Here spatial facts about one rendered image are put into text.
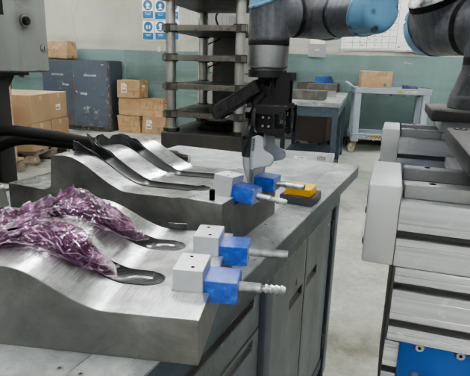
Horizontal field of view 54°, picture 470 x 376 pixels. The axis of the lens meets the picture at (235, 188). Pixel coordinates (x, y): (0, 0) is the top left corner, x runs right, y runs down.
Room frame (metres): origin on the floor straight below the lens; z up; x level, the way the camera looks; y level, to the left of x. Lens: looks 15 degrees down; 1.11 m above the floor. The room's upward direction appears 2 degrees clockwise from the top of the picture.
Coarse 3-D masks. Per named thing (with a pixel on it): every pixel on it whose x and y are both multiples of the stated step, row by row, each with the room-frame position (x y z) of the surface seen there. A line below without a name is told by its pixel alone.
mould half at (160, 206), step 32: (64, 160) 0.87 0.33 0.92; (96, 160) 0.88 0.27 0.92; (128, 160) 0.94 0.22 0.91; (32, 192) 0.91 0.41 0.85; (96, 192) 0.84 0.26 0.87; (128, 192) 0.81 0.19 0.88; (160, 192) 0.80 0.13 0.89; (192, 192) 0.79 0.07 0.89; (160, 224) 0.78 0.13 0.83; (192, 224) 0.75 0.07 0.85; (224, 224) 0.73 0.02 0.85; (256, 224) 0.87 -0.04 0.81
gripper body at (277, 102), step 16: (272, 80) 0.87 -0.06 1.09; (288, 80) 0.85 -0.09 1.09; (256, 96) 0.88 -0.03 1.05; (272, 96) 0.87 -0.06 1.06; (288, 96) 0.85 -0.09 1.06; (256, 112) 0.86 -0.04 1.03; (272, 112) 0.84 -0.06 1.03; (288, 112) 0.87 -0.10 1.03; (256, 128) 0.86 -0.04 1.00; (272, 128) 0.84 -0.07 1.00; (288, 128) 0.88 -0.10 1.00
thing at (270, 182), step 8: (240, 168) 0.88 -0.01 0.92; (256, 176) 0.87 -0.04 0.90; (264, 176) 0.87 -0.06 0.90; (272, 176) 0.87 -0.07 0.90; (280, 176) 0.89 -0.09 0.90; (264, 184) 0.86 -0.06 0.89; (272, 184) 0.86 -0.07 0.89; (280, 184) 0.87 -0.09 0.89; (288, 184) 0.86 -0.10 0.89; (296, 184) 0.85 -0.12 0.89; (304, 184) 0.85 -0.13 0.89
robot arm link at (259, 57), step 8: (248, 48) 0.88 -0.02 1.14; (256, 48) 0.86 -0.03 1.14; (264, 48) 0.85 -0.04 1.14; (272, 48) 0.85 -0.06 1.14; (280, 48) 0.85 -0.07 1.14; (288, 48) 0.88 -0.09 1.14; (248, 56) 0.88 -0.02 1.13; (256, 56) 0.86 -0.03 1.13; (264, 56) 0.85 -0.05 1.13; (272, 56) 0.85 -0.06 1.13; (280, 56) 0.85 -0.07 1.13; (288, 56) 0.88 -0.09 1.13; (248, 64) 0.87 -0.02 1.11; (256, 64) 0.86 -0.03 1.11; (264, 64) 0.85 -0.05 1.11; (272, 64) 0.85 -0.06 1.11; (280, 64) 0.86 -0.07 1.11
